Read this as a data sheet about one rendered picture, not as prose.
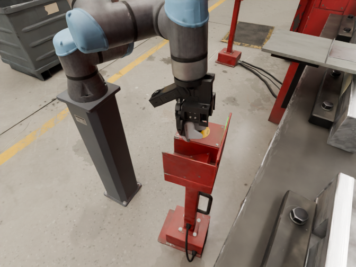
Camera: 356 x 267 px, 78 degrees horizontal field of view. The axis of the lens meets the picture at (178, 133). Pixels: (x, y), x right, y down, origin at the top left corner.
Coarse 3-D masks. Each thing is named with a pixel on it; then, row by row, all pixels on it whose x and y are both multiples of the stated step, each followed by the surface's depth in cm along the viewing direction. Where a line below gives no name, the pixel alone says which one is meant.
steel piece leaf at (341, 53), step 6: (330, 48) 64; (336, 48) 64; (342, 48) 64; (348, 48) 64; (330, 54) 62; (336, 54) 62; (342, 54) 62; (348, 54) 62; (354, 54) 62; (348, 60) 59; (354, 60) 59
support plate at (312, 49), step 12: (276, 36) 71; (288, 36) 71; (300, 36) 71; (312, 36) 71; (264, 48) 65; (276, 48) 65; (288, 48) 65; (300, 48) 65; (312, 48) 65; (324, 48) 65; (300, 60) 61; (312, 60) 60; (324, 60) 59; (336, 60) 59; (348, 72) 57
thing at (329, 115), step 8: (328, 72) 73; (328, 80) 70; (336, 80) 70; (320, 88) 67; (328, 88) 67; (336, 88) 67; (320, 96) 64; (328, 96) 64; (336, 96) 64; (320, 104) 61; (336, 104) 61; (312, 112) 60; (320, 112) 59; (328, 112) 59; (312, 120) 60; (320, 120) 58; (328, 120) 57; (328, 128) 58
